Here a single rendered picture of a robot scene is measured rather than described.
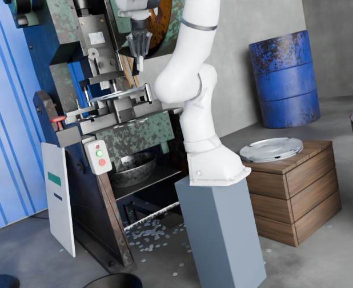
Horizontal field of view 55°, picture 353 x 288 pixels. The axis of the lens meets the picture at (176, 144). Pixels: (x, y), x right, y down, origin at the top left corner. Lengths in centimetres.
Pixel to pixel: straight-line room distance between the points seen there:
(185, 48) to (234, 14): 297
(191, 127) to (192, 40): 27
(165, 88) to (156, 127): 65
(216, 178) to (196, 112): 23
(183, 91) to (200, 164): 25
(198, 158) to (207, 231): 26
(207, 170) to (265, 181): 44
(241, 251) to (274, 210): 34
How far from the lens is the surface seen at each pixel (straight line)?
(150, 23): 201
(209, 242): 124
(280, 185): 146
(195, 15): 103
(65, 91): 195
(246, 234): 128
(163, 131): 170
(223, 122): 375
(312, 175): 160
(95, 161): 145
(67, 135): 150
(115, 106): 166
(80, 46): 170
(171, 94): 105
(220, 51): 379
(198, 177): 116
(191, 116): 112
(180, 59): 107
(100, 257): 183
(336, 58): 470
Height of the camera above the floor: 84
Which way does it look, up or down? 12 degrees down
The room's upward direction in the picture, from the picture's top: 14 degrees counter-clockwise
